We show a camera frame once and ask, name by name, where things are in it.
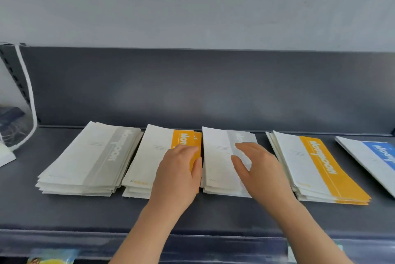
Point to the person's left hand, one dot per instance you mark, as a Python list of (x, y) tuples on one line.
[(176, 180)]

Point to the person's right hand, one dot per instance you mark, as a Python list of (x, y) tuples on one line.
[(265, 177)]

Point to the small orange notebook stack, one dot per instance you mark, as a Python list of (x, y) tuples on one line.
[(308, 165), (148, 155)]

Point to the small grey notebook stack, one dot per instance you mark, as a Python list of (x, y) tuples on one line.
[(83, 159), (216, 155)]

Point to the small blue notebook stack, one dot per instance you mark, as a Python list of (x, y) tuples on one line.
[(364, 155)]

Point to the person's right forearm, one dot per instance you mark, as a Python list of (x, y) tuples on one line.
[(311, 236)]

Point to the person's left forearm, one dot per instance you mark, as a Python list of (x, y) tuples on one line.
[(145, 239)]

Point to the yellow white price tag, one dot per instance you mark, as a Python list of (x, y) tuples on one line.
[(290, 253)]

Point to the dark grey back panel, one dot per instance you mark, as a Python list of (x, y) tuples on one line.
[(216, 88)]

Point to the yellow blue snack packet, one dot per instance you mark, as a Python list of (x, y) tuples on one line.
[(52, 257)]

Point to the slotted dark metal upright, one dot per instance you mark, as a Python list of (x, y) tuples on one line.
[(15, 75)]

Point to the clear plastic price rail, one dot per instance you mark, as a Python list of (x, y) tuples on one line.
[(216, 246)]

